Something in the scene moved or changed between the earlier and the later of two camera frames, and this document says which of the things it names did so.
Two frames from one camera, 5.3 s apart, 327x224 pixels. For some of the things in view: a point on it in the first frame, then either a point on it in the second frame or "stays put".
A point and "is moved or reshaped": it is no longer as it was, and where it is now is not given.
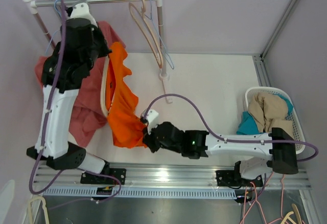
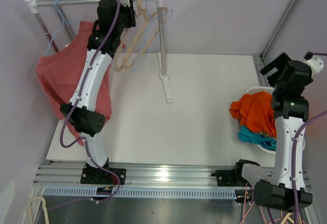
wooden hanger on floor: [297, 214] stays put
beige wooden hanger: [145, 26] → [148, 24]
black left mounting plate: [120, 173] stays put
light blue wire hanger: [61, 16] stays put
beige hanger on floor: [44, 206] stays put
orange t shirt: [125, 119] → [256, 112]
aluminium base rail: [160, 176] stays put
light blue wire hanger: [159, 37] → [143, 52]
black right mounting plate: [232, 178] stays put
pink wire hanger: [244, 215] stays put
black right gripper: [148, 139] → [281, 62]
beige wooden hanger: [102, 85] is moved or reshaped
